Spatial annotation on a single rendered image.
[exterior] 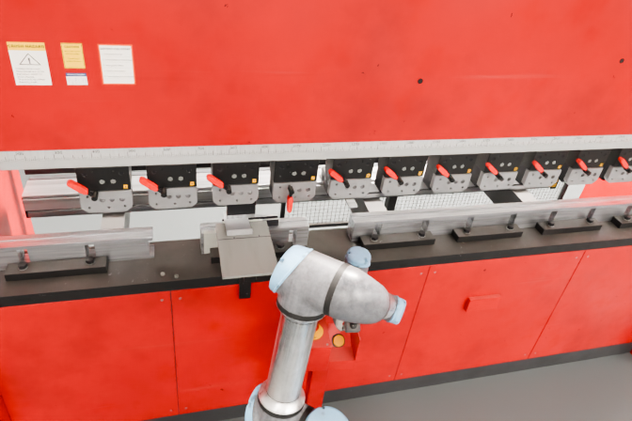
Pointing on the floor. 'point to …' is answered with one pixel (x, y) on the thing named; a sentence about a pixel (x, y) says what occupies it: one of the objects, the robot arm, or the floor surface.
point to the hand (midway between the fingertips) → (341, 330)
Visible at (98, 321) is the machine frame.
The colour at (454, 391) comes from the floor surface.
